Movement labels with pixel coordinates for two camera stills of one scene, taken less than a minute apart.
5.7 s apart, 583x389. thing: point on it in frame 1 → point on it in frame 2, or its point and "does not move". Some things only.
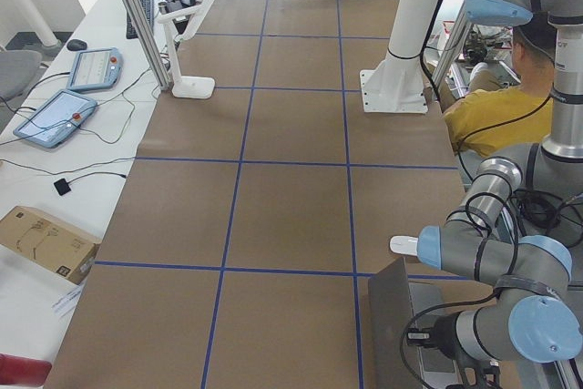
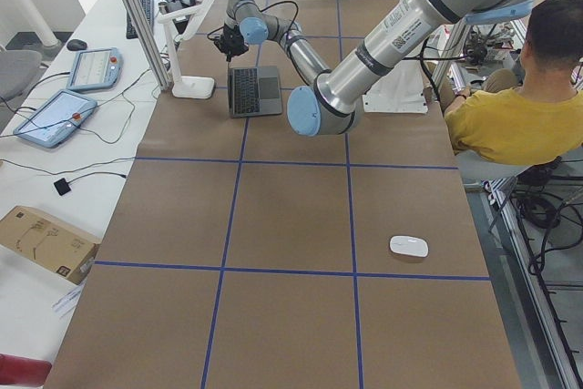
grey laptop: (397, 305) → (254, 91)
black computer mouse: (76, 45) does not move
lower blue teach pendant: (56, 118) does not move
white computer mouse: (404, 244) does not move
